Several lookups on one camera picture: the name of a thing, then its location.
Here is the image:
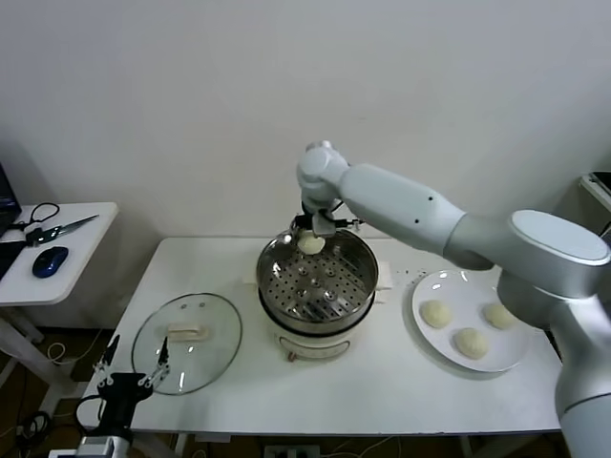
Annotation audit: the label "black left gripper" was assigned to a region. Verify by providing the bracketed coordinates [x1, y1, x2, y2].
[94, 335, 172, 433]

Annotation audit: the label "black laptop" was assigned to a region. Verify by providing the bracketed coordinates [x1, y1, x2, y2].
[0, 161, 28, 282]

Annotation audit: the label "black floor cable bundle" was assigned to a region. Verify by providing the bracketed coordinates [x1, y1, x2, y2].
[13, 410, 73, 458]

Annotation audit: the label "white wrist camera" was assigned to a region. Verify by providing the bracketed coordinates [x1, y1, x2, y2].
[75, 433, 131, 458]
[312, 212, 336, 238]

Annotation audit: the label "white shelf edge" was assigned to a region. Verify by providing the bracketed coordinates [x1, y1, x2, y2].
[579, 170, 611, 211]

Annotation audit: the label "white electric cooker base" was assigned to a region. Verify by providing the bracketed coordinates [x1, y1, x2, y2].
[257, 285, 395, 364]

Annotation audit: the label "small white side table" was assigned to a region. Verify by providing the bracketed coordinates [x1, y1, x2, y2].
[0, 203, 118, 416]

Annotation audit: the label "white round plate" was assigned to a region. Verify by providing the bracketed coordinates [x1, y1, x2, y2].
[408, 270, 532, 376]

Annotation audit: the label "oval glass lid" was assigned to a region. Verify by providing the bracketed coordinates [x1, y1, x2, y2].
[131, 292, 243, 396]

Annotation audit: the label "white floor cable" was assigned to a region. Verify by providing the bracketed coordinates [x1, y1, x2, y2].
[46, 327, 105, 367]

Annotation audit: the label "black handled scissors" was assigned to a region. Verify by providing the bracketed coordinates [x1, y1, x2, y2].
[21, 203, 100, 249]

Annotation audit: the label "blue computer mouse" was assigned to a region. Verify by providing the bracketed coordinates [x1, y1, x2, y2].
[31, 246, 69, 281]

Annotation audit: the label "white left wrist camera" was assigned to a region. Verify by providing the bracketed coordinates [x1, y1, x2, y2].
[75, 433, 131, 458]

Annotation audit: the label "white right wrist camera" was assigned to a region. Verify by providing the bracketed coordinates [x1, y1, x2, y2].
[312, 212, 336, 238]

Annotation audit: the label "perforated steel steamer basket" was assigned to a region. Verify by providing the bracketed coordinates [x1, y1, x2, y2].
[243, 224, 396, 338]

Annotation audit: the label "white steamed baozi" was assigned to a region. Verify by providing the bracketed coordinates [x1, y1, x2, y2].
[418, 299, 453, 330]
[481, 302, 516, 331]
[451, 327, 489, 360]
[296, 230, 327, 256]

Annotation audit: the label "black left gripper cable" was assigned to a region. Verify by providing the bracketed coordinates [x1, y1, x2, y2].
[77, 397, 105, 433]

